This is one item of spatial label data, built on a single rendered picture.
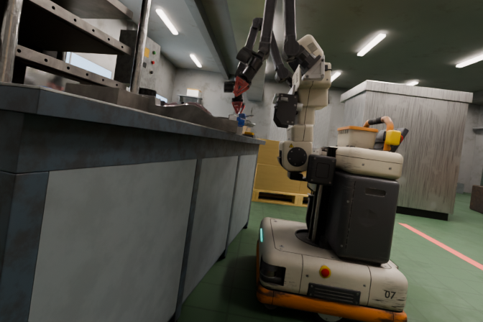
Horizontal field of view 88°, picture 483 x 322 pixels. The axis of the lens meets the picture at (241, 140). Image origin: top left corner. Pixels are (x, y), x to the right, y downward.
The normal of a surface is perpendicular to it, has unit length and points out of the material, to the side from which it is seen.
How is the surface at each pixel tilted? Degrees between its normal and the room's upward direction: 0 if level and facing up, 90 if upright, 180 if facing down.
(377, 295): 90
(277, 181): 90
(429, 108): 90
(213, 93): 90
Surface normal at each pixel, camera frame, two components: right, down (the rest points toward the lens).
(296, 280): -0.06, -0.01
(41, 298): 0.96, 0.14
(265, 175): 0.16, 0.02
